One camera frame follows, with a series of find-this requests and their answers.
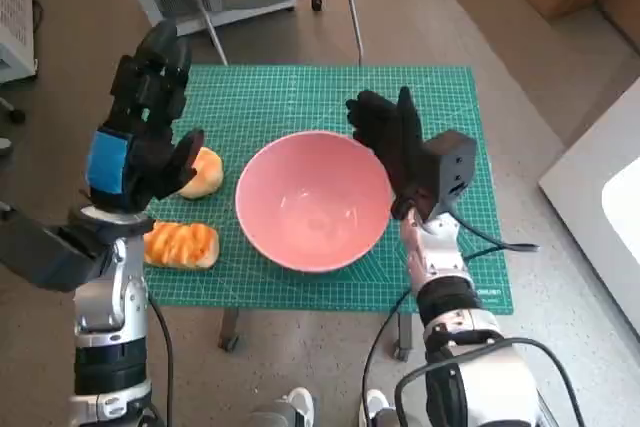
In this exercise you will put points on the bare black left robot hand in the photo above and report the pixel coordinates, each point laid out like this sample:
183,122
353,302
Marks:
145,162

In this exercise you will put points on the green cutting mat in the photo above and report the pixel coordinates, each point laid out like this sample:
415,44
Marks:
300,97

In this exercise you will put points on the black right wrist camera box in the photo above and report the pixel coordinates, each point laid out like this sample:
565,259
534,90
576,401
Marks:
457,162

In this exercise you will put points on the round toy bread bun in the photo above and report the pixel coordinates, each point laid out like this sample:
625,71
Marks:
207,177

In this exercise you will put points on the person's shoe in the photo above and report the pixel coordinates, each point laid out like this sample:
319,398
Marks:
4,144

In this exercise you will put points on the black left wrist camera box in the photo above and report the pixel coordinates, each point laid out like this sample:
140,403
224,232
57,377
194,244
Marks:
45,252

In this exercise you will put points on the oblong orange toy bread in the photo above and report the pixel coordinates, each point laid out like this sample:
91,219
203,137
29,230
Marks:
185,244

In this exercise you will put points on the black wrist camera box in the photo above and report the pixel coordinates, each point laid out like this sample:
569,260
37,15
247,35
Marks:
457,162
45,252

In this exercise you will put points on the pink bowl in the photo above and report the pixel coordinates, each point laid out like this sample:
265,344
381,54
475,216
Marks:
310,207

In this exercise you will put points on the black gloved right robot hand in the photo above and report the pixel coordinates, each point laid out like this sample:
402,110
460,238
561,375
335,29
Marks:
400,147

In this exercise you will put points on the metal table leg with caster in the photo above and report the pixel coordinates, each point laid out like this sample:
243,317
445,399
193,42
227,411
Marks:
228,332
404,337

